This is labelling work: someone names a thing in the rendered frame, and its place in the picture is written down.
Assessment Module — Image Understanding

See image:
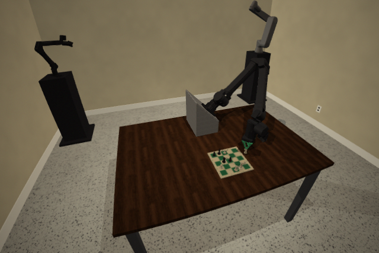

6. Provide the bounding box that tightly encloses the green and cream chessboard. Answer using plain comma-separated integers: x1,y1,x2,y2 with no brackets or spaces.
207,146,254,179

